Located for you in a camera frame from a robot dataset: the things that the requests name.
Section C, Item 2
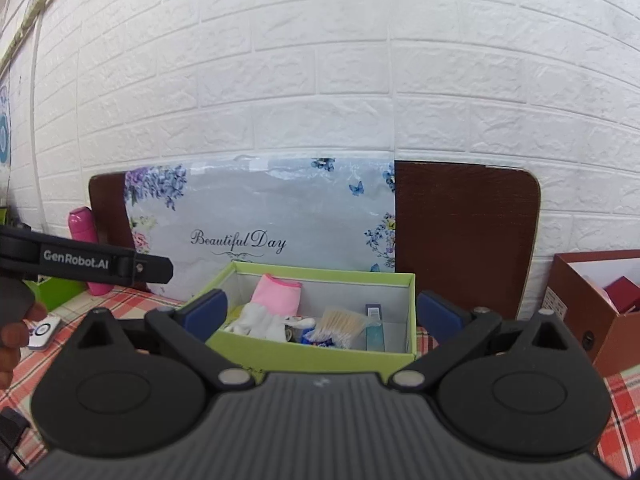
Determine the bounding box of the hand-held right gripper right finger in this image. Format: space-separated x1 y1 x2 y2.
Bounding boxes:
387 289 576 391

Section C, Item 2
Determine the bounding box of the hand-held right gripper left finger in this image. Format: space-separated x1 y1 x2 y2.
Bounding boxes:
67 288 257 393

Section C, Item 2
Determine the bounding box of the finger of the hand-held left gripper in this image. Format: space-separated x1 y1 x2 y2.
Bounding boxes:
0 226 174 285

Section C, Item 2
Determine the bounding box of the white pink glove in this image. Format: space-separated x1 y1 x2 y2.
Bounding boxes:
223 274 303 341

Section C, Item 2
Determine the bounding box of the bag of cotton swabs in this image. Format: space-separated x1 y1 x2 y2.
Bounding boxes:
305 308 381 348

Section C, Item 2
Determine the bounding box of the light green cardboard box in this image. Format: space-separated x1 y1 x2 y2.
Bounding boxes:
205 260 417 373

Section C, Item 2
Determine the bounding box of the person's left hand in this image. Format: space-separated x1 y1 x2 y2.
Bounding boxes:
0 305 48 391

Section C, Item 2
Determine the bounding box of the pink thermos bottle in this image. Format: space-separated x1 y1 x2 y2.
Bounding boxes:
68 206 113 296

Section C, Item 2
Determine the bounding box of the dark green box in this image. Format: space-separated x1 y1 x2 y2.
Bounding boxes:
22 275 86 313

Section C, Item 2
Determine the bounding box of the white power bank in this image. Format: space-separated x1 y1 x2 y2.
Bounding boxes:
27 314 63 352

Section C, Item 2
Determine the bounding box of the teal slim box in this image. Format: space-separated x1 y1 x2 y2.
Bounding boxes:
365 304 385 353

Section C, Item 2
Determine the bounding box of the brown wooden headboard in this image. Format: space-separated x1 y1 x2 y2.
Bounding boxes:
89 161 541 321

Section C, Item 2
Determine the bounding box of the blue white packet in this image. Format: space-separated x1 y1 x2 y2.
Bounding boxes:
300 330 336 348

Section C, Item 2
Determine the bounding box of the floral plastic bag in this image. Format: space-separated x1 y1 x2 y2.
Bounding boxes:
124 157 397 306

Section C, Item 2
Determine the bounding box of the brown cardboard box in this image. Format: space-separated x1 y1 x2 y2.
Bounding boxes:
542 250 640 378

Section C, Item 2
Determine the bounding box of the dark red box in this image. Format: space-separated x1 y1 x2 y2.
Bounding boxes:
602 275 640 316

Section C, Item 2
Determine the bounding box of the plaid bed sheet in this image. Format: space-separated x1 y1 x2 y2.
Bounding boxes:
0 287 640 476

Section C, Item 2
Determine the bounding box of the black cable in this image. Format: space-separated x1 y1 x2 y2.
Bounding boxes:
0 407 31 466

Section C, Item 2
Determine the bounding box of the blue wall poster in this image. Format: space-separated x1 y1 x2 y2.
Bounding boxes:
0 85 12 166

